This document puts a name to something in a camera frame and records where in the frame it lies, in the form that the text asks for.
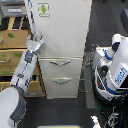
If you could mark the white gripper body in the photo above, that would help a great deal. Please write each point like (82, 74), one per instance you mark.
(33, 47)

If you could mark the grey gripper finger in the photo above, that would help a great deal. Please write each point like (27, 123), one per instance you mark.
(30, 37)
(41, 41)

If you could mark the white fridge door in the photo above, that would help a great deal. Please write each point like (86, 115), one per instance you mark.
(65, 30)

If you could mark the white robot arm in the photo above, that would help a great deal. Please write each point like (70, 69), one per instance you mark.
(12, 102)

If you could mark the white fridge body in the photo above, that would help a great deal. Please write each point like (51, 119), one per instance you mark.
(64, 25)

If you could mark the upper white fridge drawer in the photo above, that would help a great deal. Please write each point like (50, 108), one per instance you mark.
(60, 68)

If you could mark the white fridge drawer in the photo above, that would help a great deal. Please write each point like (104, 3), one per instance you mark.
(60, 68)
(61, 88)

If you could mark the lower white fridge drawer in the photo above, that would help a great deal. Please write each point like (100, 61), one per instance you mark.
(61, 88)

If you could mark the wooden drawer cabinet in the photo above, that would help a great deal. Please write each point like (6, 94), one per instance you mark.
(13, 33)

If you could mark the green android sticker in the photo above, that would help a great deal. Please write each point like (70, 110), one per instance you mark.
(43, 9)

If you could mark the grey box on shelf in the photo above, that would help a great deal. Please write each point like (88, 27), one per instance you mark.
(14, 11)

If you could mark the white and blue fetch robot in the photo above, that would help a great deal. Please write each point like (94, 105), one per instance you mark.
(110, 65)

